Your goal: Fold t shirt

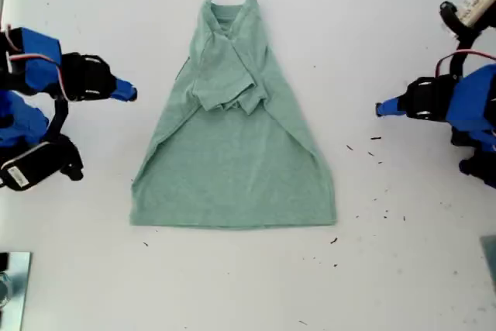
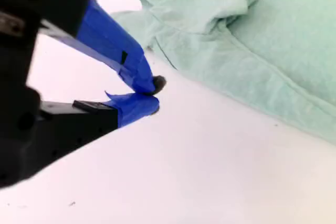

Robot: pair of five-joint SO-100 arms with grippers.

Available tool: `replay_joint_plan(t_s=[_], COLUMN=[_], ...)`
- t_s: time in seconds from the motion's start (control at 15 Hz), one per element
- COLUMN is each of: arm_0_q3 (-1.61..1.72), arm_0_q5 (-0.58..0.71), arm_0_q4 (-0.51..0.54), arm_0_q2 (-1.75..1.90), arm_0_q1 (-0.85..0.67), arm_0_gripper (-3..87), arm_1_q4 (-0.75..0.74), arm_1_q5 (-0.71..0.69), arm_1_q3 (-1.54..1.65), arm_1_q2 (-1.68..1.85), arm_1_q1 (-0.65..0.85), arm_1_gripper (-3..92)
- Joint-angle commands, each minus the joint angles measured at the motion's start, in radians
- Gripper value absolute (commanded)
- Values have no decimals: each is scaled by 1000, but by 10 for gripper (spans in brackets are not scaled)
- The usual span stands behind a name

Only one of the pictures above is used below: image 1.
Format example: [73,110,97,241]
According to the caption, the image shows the light green t-shirt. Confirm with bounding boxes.
[129,0,337,230]

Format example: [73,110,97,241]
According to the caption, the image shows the arm red white wire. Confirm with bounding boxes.
[5,24,71,102]
[436,48,496,78]

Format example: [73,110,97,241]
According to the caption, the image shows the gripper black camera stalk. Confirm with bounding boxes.
[449,26,485,80]
[46,96,71,144]

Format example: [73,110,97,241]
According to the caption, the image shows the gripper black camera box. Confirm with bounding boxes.
[439,0,496,37]
[0,135,84,193]

